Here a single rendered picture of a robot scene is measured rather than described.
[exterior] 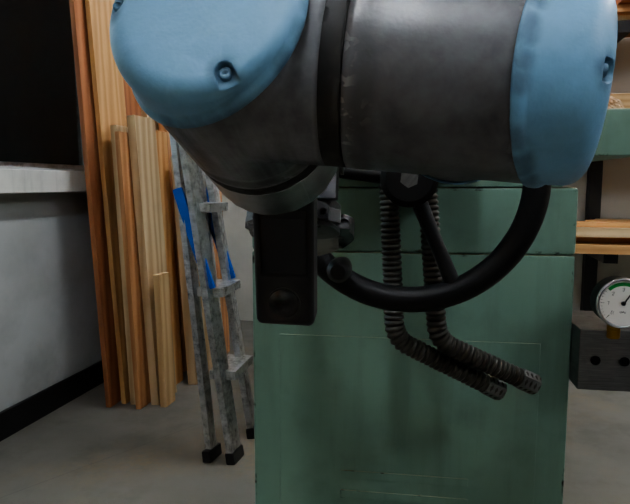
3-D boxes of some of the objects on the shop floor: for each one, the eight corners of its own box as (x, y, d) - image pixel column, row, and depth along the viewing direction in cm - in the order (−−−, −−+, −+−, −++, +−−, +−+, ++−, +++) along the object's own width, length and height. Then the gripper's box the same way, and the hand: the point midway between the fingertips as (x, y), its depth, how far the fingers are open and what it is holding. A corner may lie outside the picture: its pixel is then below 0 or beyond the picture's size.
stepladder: (188, 466, 173) (134, 52, 162) (218, 431, 198) (173, 70, 187) (242, 466, 170) (190, 43, 159) (265, 430, 195) (222, 62, 184)
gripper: (344, 86, 41) (363, 188, 62) (218, 89, 43) (277, 188, 63) (339, 204, 39) (360, 269, 60) (207, 203, 41) (272, 267, 61)
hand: (315, 252), depth 59 cm, fingers closed
